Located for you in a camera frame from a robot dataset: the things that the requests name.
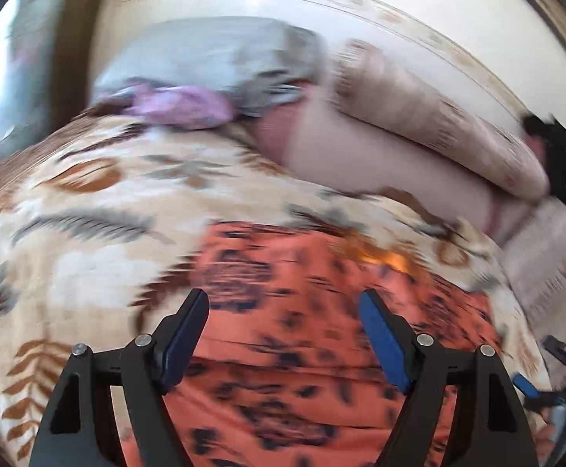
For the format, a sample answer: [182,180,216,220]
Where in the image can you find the grey cloth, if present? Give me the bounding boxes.
[91,17,327,118]

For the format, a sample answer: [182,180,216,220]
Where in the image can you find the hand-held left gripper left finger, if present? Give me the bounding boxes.
[29,288,211,467]

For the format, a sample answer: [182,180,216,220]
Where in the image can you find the white bed headboard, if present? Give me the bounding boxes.
[91,0,566,156]

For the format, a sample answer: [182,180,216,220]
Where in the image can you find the leaf print fleece blanket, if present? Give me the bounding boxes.
[0,112,551,467]

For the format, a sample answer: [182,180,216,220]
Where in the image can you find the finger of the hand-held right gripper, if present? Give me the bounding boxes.
[513,372,541,400]

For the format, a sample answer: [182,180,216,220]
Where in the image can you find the striped beige cloth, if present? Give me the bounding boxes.
[499,197,566,346]

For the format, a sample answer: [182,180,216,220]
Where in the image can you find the striped beige bolster pillow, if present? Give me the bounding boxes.
[334,39,551,202]

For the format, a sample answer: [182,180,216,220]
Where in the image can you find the purple cloth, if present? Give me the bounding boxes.
[122,84,235,130]

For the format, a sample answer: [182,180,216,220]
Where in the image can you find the pink bed sheet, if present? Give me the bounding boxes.
[254,83,532,244]

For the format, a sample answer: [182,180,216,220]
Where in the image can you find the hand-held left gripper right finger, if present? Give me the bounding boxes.
[358,288,539,467]

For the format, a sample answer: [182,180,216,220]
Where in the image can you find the orange floral garment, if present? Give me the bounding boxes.
[118,221,508,467]

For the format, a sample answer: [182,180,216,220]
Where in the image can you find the window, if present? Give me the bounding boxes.
[0,0,70,171]

